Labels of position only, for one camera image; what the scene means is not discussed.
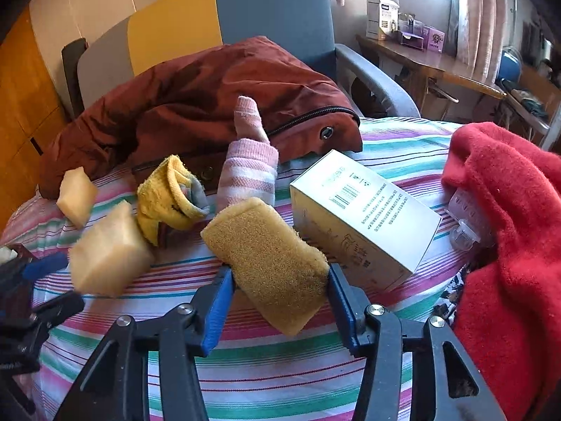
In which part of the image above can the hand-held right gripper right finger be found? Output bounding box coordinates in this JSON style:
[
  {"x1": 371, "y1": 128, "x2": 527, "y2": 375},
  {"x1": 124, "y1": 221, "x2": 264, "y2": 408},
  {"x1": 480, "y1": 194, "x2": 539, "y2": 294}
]
[{"x1": 328, "y1": 263, "x2": 509, "y2": 421}]

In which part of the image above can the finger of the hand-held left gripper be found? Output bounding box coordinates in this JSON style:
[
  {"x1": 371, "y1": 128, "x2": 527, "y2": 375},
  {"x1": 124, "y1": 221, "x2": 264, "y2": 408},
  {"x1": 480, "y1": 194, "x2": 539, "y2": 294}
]
[
  {"x1": 20, "y1": 252, "x2": 70, "y2": 280},
  {"x1": 31, "y1": 292, "x2": 86, "y2": 330}
]

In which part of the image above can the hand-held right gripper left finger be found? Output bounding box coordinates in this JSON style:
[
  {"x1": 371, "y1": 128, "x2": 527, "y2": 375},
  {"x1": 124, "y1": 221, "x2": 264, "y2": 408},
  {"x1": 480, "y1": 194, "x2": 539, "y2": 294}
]
[{"x1": 53, "y1": 265, "x2": 235, "y2": 421}]

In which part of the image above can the pale yellow sponge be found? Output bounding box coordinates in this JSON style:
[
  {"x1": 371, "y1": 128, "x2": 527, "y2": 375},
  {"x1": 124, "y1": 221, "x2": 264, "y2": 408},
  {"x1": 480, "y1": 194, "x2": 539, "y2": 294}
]
[
  {"x1": 68, "y1": 200, "x2": 155, "y2": 298},
  {"x1": 56, "y1": 167, "x2": 98, "y2": 229}
]

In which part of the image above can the brown-topped yellow sponge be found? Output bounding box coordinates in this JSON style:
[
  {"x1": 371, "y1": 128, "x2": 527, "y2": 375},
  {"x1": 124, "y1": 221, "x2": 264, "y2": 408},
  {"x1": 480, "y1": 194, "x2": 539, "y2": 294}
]
[{"x1": 200, "y1": 197, "x2": 330, "y2": 338}]

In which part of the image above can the white cardboard box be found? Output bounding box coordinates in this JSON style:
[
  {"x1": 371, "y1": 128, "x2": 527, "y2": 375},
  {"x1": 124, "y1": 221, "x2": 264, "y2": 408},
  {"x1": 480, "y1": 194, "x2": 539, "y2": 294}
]
[{"x1": 289, "y1": 149, "x2": 442, "y2": 292}]

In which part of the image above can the patterned dark garment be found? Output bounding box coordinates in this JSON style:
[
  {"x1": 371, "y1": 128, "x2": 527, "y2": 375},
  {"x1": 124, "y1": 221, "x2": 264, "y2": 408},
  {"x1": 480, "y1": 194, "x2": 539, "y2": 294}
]
[{"x1": 432, "y1": 263, "x2": 469, "y2": 329}]

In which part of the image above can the yellow sock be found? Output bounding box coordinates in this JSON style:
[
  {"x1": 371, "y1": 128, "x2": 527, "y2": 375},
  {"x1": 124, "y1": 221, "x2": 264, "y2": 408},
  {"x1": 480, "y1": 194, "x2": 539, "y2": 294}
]
[{"x1": 137, "y1": 154, "x2": 211, "y2": 247}]

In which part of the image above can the pink striped sock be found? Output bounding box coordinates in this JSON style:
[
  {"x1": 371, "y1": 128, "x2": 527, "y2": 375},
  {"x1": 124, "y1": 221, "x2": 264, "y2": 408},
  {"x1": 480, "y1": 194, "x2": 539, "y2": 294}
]
[{"x1": 216, "y1": 95, "x2": 280, "y2": 211}]

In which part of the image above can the clear plastic container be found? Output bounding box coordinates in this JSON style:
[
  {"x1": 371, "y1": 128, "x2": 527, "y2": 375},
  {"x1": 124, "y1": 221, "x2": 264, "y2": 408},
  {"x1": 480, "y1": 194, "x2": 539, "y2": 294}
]
[{"x1": 447, "y1": 188, "x2": 496, "y2": 250}]

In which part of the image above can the orange wooden cabinet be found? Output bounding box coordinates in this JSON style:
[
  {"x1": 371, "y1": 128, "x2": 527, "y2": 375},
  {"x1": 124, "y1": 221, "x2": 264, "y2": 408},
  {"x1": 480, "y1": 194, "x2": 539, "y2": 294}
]
[{"x1": 0, "y1": 6, "x2": 66, "y2": 229}]

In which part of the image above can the red fleece blanket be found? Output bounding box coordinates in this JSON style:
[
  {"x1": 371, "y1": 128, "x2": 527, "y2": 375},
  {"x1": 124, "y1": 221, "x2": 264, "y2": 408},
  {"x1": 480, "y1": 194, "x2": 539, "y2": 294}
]
[{"x1": 440, "y1": 121, "x2": 561, "y2": 421}]

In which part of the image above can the dark upright panel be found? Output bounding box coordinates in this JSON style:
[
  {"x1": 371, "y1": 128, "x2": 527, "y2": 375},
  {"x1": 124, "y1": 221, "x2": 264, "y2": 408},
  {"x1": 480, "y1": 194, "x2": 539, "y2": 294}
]
[{"x1": 61, "y1": 37, "x2": 88, "y2": 119}]

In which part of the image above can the maroon jacket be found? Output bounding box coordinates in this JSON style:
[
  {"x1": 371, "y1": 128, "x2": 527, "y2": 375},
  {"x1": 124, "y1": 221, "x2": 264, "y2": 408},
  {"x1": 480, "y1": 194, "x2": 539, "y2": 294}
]
[{"x1": 37, "y1": 36, "x2": 364, "y2": 200}]

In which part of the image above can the wooden desk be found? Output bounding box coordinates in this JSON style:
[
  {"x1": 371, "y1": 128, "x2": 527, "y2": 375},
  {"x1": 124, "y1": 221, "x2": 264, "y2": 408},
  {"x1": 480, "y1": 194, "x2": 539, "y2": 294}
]
[{"x1": 355, "y1": 34, "x2": 509, "y2": 101}]

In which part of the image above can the purple patterned box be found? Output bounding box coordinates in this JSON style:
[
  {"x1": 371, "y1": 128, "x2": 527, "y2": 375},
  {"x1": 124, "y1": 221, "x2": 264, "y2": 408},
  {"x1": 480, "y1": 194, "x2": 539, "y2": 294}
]
[{"x1": 423, "y1": 26, "x2": 448, "y2": 53}]

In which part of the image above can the blue bucket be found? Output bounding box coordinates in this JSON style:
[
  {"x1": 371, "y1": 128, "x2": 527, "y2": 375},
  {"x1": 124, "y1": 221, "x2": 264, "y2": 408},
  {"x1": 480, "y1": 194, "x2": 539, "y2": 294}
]
[{"x1": 497, "y1": 48, "x2": 520, "y2": 82}]

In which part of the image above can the tall white carton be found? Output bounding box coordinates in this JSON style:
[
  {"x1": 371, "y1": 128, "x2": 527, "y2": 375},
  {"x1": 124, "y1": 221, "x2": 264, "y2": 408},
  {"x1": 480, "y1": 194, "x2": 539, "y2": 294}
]
[{"x1": 366, "y1": 0, "x2": 401, "y2": 41}]

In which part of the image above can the grey yellow blue chair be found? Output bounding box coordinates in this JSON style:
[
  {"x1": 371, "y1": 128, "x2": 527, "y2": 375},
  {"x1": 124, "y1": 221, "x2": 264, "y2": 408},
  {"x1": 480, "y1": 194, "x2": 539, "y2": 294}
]
[{"x1": 76, "y1": 0, "x2": 421, "y2": 119}]

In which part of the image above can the pink curtain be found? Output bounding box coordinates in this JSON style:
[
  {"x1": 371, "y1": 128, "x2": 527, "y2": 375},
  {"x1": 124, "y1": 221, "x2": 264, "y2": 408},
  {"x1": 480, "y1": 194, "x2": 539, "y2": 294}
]
[{"x1": 447, "y1": 0, "x2": 518, "y2": 84}]

